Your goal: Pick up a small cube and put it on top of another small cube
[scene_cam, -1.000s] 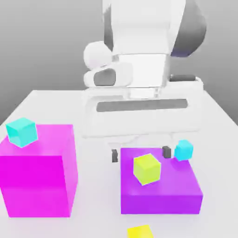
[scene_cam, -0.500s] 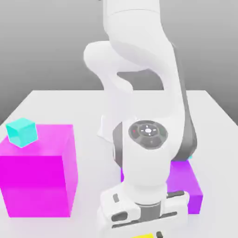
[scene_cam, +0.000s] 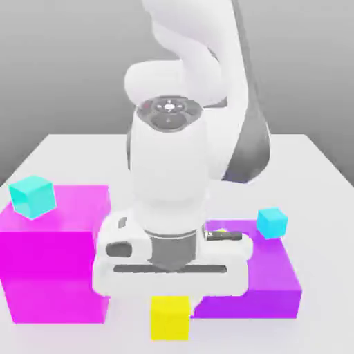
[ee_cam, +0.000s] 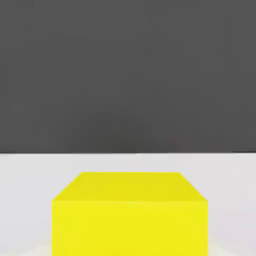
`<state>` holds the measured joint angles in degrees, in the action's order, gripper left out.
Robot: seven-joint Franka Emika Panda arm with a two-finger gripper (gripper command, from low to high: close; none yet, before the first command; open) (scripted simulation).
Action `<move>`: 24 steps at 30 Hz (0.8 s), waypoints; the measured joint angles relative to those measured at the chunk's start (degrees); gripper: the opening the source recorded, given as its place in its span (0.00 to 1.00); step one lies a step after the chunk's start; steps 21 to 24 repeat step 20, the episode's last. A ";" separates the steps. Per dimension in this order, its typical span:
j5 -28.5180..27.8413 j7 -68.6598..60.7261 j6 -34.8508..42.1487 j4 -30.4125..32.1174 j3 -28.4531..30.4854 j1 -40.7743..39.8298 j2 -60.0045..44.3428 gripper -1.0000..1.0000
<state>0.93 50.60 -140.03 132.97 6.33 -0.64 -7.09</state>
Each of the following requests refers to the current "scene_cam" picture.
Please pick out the small yellow cube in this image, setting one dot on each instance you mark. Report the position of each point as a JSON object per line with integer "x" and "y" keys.
{"x": 170, "y": 318}

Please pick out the large purple box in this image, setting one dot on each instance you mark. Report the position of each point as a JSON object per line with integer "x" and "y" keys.
{"x": 271, "y": 282}

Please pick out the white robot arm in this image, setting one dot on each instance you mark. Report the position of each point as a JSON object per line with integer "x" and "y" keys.
{"x": 168, "y": 166}

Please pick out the large magenta box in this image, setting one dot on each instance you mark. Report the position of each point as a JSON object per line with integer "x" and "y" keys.
{"x": 47, "y": 262}

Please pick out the small sky blue cube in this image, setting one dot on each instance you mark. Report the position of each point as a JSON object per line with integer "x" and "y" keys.
{"x": 272, "y": 223}

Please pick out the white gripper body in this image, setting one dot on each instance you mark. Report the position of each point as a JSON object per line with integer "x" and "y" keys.
{"x": 171, "y": 283}

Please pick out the small turquoise cube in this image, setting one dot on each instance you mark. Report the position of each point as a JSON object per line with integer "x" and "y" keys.
{"x": 33, "y": 197}

